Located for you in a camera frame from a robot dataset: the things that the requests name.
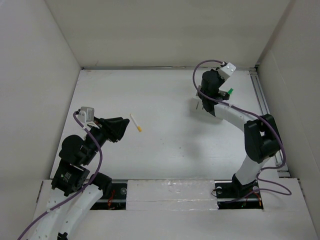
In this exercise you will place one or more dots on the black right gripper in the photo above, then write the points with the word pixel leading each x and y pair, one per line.
pixel 219 77

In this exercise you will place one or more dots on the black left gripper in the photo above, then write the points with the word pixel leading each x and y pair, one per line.
pixel 115 133

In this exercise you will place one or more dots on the white mesh desk organizer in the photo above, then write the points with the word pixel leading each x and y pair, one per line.
pixel 197 105

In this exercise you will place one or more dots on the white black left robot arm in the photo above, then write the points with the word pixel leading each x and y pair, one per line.
pixel 74 190

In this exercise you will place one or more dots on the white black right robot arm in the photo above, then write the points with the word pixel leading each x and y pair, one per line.
pixel 259 141

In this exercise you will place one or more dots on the white pen orange cap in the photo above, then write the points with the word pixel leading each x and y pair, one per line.
pixel 135 123

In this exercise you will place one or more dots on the white foam block front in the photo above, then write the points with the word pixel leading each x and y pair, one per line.
pixel 171 195

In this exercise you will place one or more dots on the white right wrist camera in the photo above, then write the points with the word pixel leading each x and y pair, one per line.
pixel 226 70

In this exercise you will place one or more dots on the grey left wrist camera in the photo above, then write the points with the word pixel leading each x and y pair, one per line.
pixel 86 114

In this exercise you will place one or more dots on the aluminium rail right side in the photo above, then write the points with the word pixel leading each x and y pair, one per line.
pixel 270 130

